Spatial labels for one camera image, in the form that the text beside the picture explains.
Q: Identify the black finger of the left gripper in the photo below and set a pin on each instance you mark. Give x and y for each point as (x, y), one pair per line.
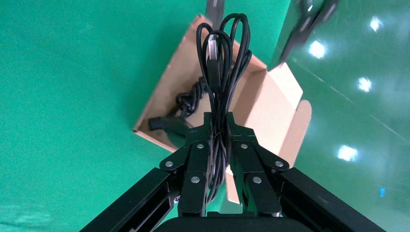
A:
(304, 25)
(215, 11)

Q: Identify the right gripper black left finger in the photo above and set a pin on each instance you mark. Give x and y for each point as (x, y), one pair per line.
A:
(193, 166)

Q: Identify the brown open cardboard box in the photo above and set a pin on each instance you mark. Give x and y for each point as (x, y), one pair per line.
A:
(269, 96)

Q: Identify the small blue floor scrap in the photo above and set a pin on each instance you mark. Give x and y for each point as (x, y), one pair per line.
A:
(382, 192)

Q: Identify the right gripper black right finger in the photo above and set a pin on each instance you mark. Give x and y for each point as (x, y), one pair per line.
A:
(253, 166)

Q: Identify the green table cloth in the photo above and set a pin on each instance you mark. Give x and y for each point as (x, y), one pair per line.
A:
(64, 96)

